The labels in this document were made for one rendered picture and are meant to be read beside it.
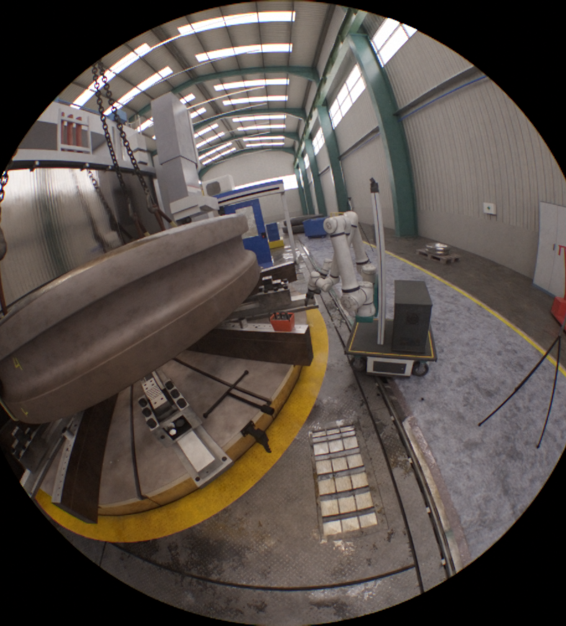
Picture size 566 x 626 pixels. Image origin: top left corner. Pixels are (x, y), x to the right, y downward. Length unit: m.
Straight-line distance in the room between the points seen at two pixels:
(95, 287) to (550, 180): 7.49
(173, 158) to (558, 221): 8.98
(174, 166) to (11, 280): 4.62
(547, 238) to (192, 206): 8.41
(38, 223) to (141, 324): 3.18
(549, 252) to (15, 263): 9.35
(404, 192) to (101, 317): 10.45
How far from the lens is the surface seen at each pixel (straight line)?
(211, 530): 1.89
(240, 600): 1.83
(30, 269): 4.09
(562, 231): 5.84
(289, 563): 1.71
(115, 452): 2.34
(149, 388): 1.67
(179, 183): 6.21
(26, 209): 4.41
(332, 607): 1.74
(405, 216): 10.46
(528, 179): 6.86
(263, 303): 2.97
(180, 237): 1.77
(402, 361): 2.17
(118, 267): 1.58
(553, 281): 6.01
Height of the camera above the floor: 1.68
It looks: 26 degrees down
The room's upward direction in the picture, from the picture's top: 12 degrees counter-clockwise
